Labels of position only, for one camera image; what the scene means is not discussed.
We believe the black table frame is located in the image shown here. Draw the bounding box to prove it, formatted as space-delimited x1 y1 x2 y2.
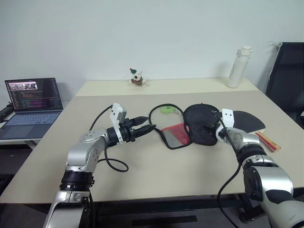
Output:
90 193 269 223

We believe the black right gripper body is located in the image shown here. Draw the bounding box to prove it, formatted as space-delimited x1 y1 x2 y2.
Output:
203 119 220 137

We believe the white plush dog toy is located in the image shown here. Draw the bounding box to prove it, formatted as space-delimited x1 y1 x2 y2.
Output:
129 68 147 88

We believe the black and red paddle case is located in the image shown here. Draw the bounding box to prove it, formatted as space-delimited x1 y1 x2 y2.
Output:
149 103 220 151

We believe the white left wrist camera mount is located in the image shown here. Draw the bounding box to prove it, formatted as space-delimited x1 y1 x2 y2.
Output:
109 103 129 144

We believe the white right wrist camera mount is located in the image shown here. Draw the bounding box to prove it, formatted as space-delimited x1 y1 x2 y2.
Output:
217 108 236 134

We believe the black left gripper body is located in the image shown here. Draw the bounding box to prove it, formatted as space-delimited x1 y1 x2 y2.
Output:
118 117 139 143

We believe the white side desk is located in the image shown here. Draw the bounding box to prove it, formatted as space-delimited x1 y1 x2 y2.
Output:
0 136 42 151

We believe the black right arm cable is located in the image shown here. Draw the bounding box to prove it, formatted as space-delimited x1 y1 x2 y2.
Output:
212 109 241 228

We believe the open grey laptop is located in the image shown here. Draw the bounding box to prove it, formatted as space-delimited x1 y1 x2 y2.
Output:
0 77 64 140

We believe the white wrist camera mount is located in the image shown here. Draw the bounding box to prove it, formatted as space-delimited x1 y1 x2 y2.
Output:
217 108 236 134
109 103 129 144

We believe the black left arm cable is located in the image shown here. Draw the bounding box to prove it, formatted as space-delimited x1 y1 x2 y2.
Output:
87 104 130 228

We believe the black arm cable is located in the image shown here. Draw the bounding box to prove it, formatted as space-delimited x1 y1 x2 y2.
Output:
212 109 241 228
87 104 130 228

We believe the white water bottle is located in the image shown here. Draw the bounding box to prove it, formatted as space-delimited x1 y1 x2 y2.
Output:
227 46 253 89

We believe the black office chair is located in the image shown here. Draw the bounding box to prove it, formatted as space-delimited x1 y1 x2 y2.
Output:
265 42 304 130

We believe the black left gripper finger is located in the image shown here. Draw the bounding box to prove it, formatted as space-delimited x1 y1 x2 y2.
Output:
132 116 149 127
134 124 157 139

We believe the black device beside laptop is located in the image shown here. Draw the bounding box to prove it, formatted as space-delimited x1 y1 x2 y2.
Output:
0 102 15 123

